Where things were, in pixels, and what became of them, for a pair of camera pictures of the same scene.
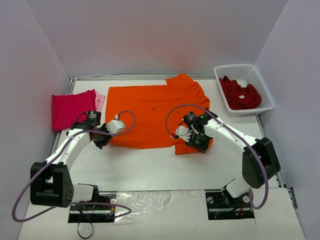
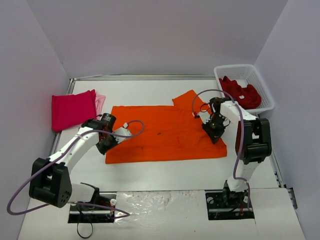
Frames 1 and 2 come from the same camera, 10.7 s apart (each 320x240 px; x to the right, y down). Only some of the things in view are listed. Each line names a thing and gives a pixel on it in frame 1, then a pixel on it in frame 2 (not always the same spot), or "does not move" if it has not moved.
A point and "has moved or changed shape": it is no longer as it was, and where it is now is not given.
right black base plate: (220, 205) does not move
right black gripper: (200, 142) -> (213, 130)
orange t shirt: (152, 113) has moved or changed shape
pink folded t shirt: (99, 100) does not move
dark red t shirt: (238, 97) does not move
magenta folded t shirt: (69, 110) does not move
